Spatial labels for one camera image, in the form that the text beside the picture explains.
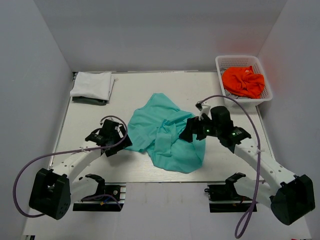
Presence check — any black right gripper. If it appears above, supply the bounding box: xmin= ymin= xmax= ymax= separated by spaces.
xmin=179 ymin=113 xmax=221 ymax=143

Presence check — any teal t shirt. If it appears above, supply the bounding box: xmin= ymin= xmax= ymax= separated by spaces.
xmin=127 ymin=93 xmax=206 ymax=174

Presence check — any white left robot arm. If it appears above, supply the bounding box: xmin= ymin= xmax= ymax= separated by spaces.
xmin=29 ymin=116 xmax=132 ymax=220

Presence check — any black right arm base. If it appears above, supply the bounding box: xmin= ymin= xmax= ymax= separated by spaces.
xmin=204 ymin=173 xmax=252 ymax=213

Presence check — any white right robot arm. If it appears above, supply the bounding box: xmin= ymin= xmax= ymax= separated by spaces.
xmin=179 ymin=106 xmax=316 ymax=226

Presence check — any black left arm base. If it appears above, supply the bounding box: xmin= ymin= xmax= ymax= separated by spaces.
xmin=71 ymin=174 xmax=126 ymax=212

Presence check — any grey t shirt in basket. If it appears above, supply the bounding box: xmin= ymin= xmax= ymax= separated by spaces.
xmin=224 ymin=89 xmax=249 ymax=100

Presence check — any folded dark green t shirt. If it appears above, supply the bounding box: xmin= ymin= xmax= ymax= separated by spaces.
xmin=72 ymin=96 xmax=108 ymax=106

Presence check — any folded white t shirt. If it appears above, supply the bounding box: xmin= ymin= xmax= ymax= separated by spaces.
xmin=70 ymin=72 xmax=114 ymax=101

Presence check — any orange t shirt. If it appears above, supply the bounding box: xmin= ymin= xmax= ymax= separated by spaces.
xmin=221 ymin=66 xmax=265 ymax=99

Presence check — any white plastic basket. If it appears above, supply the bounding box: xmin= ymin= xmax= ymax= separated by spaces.
xmin=215 ymin=55 xmax=273 ymax=108

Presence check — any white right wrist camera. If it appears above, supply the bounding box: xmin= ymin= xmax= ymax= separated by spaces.
xmin=195 ymin=101 xmax=211 ymax=119

